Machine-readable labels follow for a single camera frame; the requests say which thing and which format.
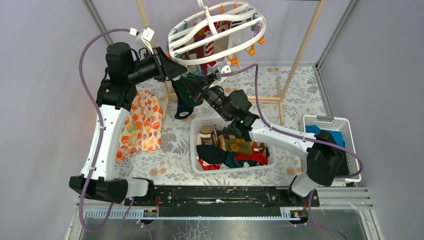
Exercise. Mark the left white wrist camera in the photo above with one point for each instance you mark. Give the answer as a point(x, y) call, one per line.
point(143, 37)

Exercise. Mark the white sock laundry basket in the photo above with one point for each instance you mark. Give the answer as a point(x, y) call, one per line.
point(223, 138)

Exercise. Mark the dark green sock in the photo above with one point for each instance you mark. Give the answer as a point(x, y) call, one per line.
point(185, 104)

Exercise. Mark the floral orange cloth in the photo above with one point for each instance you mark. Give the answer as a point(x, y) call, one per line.
point(142, 129)

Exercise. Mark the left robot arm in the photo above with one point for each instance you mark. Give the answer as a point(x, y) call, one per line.
point(113, 103)

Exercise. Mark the red sock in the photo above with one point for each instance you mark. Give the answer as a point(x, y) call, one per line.
point(255, 158)

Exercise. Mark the white side basket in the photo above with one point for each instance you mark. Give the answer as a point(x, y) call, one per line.
point(338, 125)

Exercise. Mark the wooden drying rack frame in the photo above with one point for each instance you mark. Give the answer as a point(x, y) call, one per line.
point(281, 92)

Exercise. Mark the black sock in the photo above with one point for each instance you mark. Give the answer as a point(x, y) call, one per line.
point(211, 154)

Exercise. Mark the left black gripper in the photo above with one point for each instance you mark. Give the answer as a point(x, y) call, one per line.
point(159, 64)

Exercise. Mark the olive green sock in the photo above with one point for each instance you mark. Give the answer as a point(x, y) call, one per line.
point(241, 148)

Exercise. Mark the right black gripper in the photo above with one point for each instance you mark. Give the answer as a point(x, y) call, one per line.
point(198, 86)

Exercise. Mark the brown striped sock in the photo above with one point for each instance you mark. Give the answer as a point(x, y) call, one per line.
point(205, 136)

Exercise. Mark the orange clothespin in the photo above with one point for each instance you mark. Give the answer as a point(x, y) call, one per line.
point(233, 59)
point(251, 50)

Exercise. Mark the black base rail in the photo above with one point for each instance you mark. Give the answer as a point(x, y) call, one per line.
point(268, 196)

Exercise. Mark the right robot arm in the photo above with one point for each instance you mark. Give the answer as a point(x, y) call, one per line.
point(321, 153)

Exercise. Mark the white oval sock hanger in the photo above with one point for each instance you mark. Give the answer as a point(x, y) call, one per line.
point(214, 33)

